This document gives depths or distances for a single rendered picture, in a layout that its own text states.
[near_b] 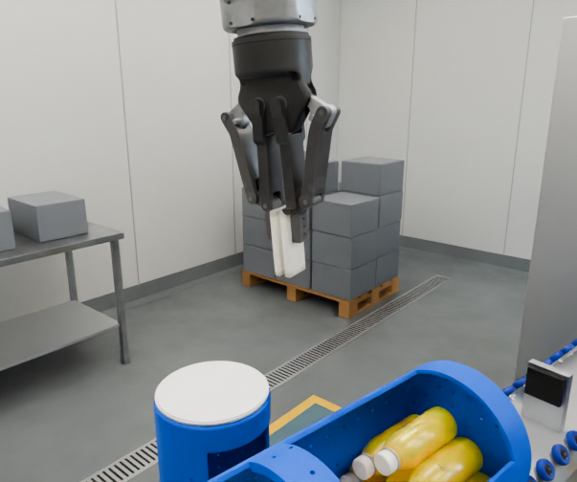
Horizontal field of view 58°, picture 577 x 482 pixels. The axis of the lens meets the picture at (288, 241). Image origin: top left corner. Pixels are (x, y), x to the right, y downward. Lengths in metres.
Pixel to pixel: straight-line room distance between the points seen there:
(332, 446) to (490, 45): 4.92
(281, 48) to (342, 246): 3.63
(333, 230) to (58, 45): 2.37
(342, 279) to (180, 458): 3.02
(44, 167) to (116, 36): 1.13
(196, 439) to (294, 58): 0.94
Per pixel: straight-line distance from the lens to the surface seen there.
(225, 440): 1.26
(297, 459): 0.80
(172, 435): 1.28
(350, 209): 3.96
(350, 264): 4.08
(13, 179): 4.03
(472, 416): 1.11
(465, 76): 5.71
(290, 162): 0.51
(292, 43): 0.49
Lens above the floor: 1.74
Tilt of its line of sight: 16 degrees down
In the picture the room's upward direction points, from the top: straight up
